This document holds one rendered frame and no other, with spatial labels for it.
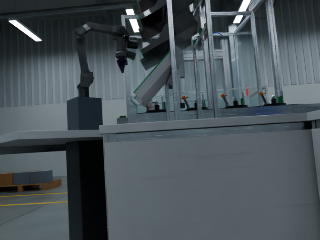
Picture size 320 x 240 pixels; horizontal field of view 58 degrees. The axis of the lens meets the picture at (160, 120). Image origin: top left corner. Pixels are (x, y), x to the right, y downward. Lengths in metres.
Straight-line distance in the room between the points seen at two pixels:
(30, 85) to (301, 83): 9.21
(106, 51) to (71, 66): 1.34
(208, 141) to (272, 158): 0.23
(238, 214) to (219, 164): 0.18
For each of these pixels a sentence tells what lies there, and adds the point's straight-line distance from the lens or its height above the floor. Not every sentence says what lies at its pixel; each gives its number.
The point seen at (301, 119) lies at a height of 0.84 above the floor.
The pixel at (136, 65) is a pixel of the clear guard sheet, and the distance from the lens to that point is 3.18.
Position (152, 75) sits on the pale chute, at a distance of 1.28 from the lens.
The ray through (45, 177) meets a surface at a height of 0.26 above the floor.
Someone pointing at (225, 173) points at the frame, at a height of 0.67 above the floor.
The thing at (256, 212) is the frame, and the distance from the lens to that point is 1.09.
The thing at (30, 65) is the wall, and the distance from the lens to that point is 11.31.
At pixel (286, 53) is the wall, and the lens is 10.77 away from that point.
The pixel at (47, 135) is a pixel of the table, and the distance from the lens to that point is 1.11.
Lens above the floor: 0.78
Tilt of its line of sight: 5 degrees up
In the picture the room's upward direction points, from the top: 4 degrees counter-clockwise
